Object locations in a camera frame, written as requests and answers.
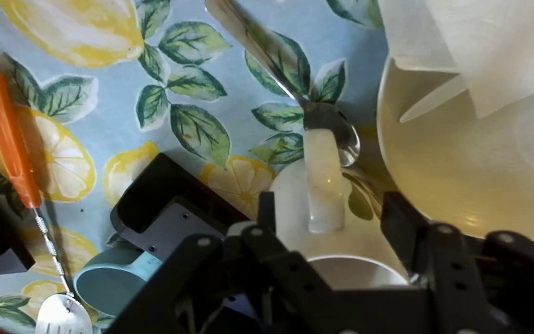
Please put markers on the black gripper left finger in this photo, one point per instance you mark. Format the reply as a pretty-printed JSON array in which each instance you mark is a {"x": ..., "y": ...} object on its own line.
[{"x": 265, "y": 210}]

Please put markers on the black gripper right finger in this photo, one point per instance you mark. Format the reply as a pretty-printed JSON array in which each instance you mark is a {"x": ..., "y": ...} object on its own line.
[{"x": 404, "y": 229}]

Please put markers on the teal measuring cup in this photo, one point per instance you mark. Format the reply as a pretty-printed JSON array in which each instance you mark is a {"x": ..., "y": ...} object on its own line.
[{"x": 113, "y": 277}]

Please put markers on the lemon print tablecloth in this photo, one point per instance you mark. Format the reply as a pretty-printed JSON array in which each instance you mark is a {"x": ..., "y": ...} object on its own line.
[{"x": 104, "y": 88}]

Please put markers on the white paper napkin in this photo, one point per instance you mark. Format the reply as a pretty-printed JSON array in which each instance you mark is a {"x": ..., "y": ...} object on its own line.
[{"x": 484, "y": 45}]

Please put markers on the orange handled bar spoon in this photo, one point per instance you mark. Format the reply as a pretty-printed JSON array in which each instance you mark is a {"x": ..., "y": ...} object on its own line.
[{"x": 59, "y": 312}]

